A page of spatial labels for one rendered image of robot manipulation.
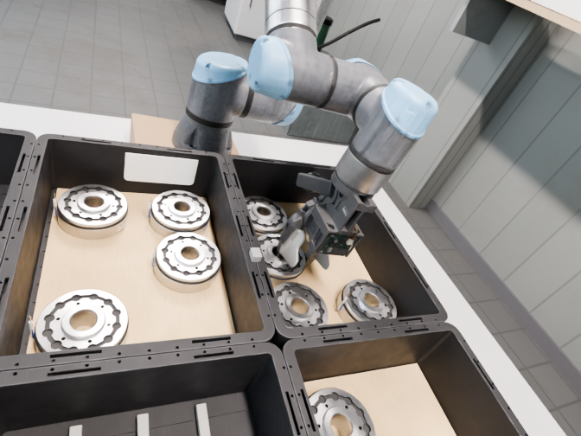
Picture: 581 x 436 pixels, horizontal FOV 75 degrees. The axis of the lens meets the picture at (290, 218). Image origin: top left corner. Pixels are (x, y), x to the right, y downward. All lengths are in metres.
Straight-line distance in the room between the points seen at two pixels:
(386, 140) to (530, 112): 2.13
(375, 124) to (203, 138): 0.51
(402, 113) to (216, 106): 0.51
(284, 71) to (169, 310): 0.37
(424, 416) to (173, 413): 0.37
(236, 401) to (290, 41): 0.48
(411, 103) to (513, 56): 2.05
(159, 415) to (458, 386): 0.42
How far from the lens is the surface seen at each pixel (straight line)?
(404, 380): 0.68
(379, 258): 0.76
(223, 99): 0.91
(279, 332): 0.49
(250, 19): 4.62
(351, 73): 0.58
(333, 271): 0.75
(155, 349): 0.45
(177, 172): 0.75
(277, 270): 0.65
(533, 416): 1.04
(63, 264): 0.65
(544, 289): 2.52
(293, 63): 0.53
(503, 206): 2.62
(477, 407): 0.65
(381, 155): 0.53
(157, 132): 1.03
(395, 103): 0.51
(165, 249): 0.64
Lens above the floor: 1.33
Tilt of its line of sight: 38 degrees down
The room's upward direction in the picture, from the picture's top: 24 degrees clockwise
